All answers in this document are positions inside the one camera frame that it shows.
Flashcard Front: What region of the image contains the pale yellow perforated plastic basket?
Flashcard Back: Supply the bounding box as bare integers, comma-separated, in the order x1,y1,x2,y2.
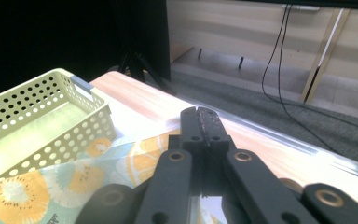
0,67,117,180

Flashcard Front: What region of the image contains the white wall socket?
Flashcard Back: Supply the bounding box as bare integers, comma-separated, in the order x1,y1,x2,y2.
281,3,322,13

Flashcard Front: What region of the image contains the brass vertical trim strip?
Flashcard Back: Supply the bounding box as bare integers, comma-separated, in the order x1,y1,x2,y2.
300,7,352,105

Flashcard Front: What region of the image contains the white table mat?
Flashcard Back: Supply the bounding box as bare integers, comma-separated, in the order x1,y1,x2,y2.
104,95,185,140

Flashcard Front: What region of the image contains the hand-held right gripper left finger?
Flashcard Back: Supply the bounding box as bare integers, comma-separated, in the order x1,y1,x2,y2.
134,106,207,224

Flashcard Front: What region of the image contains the black curtain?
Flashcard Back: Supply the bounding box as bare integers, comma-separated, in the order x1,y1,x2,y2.
0,0,172,101

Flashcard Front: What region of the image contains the short black wall cable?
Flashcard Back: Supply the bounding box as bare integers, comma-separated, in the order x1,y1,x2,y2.
278,4,337,153

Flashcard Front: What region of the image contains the black horizontal bar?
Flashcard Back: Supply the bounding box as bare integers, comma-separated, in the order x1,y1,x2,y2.
239,0,358,11

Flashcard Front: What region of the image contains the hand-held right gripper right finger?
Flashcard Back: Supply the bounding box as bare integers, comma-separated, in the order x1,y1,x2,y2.
198,106,320,224

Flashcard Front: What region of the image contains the long black wall cable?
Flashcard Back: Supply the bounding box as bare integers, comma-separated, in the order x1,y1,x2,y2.
261,4,358,135

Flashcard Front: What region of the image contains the orange fruit print tote bag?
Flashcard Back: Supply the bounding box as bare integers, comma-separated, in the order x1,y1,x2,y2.
0,128,219,224

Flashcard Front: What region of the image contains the black stand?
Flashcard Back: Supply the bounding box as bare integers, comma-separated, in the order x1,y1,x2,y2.
117,50,179,97

